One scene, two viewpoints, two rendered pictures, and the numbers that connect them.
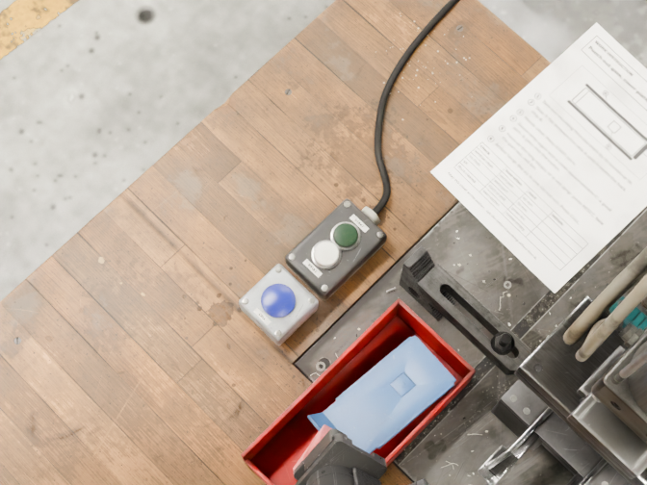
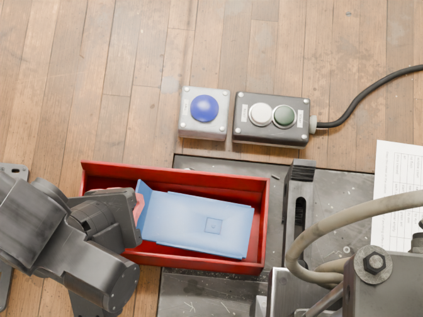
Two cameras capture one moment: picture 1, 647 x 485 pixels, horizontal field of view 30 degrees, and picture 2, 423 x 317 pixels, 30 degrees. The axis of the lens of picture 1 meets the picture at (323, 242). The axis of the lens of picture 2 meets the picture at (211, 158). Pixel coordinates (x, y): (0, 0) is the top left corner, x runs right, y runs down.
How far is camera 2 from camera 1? 0.42 m
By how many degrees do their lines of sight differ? 13
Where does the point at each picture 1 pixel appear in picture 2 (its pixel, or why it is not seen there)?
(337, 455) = (116, 204)
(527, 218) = (403, 227)
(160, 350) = (114, 68)
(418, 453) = (180, 279)
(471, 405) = (243, 289)
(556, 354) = (304, 287)
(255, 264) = (219, 81)
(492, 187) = (404, 187)
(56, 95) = not seen: outside the picture
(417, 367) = (233, 226)
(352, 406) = (172, 205)
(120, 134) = not seen: hidden behind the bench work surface
